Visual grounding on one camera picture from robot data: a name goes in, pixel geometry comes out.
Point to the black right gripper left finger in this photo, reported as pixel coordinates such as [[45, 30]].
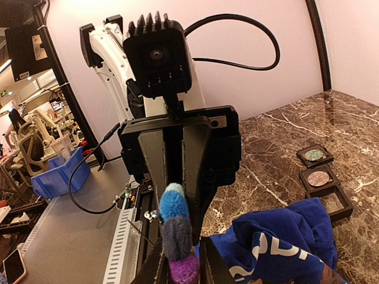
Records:
[[153, 270]]

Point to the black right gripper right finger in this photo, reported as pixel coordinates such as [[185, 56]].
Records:
[[212, 267]]

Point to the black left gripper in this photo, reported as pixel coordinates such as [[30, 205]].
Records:
[[206, 143]]

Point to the rainbow flower plush brooch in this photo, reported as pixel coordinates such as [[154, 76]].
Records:
[[176, 235]]

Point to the blue printed t-shirt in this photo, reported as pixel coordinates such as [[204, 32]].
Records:
[[288, 245]]

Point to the green oval brooch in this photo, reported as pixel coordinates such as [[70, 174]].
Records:
[[314, 155]]

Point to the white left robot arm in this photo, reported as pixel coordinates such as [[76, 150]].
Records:
[[102, 49]]

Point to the blue plastic bin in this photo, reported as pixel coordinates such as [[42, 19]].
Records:
[[54, 182]]

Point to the smartphone pink case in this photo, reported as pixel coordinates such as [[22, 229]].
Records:
[[14, 267]]

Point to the black display box middle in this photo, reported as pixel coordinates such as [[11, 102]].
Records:
[[303, 175]]

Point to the black display box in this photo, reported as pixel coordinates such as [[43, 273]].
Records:
[[335, 200], [303, 175], [328, 158]]

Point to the black display box near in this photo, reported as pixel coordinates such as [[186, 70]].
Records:
[[335, 200]]

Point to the black display box far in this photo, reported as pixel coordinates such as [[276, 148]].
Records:
[[328, 158]]

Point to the white slotted cable duct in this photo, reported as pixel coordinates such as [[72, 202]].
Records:
[[116, 256]]

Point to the black front aluminium rail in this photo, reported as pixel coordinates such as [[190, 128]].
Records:
[[150, 230]]

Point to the left black frame post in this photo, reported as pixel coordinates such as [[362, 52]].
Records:
[[36, 7]]

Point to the black frame post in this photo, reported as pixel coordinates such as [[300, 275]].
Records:
[[320, 41], [36, 7]]

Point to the right black frame post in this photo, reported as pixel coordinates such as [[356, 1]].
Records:
[[320, 41]]

